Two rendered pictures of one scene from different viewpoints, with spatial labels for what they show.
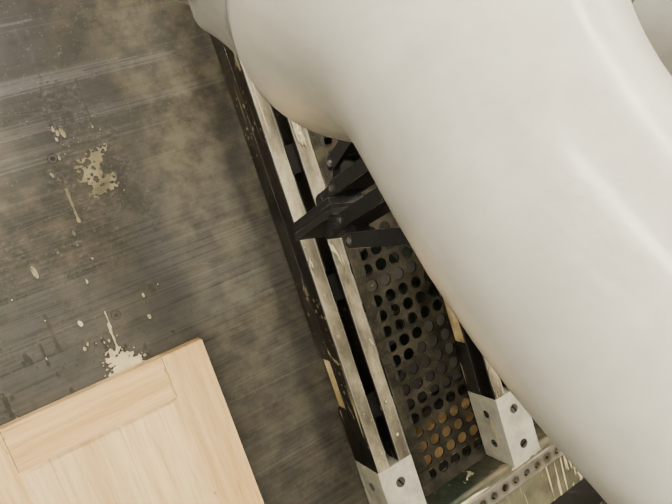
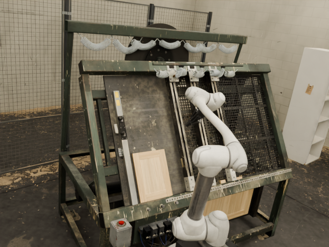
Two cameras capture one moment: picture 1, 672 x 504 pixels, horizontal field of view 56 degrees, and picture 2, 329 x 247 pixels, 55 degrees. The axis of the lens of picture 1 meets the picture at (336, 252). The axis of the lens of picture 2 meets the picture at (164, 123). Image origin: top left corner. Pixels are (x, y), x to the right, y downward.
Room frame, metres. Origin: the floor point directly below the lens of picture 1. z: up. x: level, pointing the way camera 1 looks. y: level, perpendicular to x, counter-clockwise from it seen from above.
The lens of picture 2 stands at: (-1.98, 0.19, 2.38)
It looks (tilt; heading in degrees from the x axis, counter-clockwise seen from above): 20 degrees down; 0
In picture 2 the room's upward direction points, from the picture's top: 7 degrees clockwise
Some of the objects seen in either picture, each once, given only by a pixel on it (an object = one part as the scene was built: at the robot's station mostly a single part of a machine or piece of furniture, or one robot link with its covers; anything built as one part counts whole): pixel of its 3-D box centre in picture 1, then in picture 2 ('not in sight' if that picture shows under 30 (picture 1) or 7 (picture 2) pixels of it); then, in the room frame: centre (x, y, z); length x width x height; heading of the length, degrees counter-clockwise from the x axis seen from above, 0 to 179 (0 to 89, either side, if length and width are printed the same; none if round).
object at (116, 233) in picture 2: not in sight; (120, 234); (-0.12, 0.42, 0.84); 0.12 x 0.12 x 0.18; 34
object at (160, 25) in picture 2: not in sight; (159, 61); (1.45, 0.34, 1.85); 0.80 x 0.06 x 0.80; 124
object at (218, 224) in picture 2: not in sight; (216, 226); (-0.13, -0.25, 1.01); 0.18 x 0.16 x 0.22; 103
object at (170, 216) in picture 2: not in sight; (165, 229); (0.18, 0.09, 0.69); 0.50 x 0.14 x 0.24; 124
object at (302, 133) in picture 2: not in sight; (312, 106); (3.77, -2.47, 1.03); 0.61 x 0.58 x 2.05; 134
